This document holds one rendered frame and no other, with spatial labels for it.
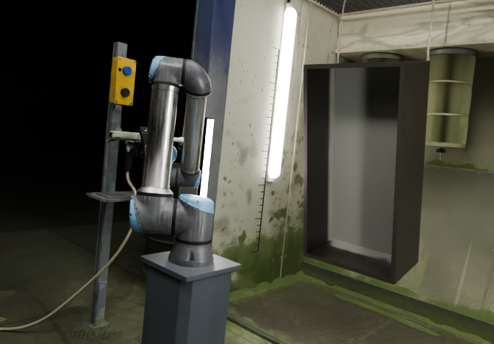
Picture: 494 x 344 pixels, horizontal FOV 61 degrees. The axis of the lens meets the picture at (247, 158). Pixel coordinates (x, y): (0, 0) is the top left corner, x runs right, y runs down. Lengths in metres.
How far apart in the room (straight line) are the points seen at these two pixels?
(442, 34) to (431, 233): 1.47
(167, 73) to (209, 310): 0.98
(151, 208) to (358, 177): 1.53
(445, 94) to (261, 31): 1.43
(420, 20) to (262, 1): 1.23
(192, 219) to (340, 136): 1.41
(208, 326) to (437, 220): 2.22
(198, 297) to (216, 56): 1.54
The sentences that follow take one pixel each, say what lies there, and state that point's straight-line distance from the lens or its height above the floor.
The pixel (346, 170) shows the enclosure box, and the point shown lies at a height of 1.03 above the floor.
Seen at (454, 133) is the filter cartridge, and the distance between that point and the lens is 3.44.
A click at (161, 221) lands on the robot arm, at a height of 0.81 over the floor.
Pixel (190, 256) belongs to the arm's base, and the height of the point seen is 0.68.
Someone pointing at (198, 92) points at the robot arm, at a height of 1.35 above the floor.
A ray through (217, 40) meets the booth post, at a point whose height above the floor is 1.76.
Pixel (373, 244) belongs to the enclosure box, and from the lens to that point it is 2.92.
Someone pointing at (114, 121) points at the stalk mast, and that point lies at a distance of 2.51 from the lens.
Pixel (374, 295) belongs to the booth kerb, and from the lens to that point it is 3.47.
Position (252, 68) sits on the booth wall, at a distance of 2.95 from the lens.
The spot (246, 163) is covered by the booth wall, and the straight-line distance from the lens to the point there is 2.95.
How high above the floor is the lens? 1.19
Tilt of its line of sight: 3 degrees down
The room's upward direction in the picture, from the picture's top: 6 degrees clockwise
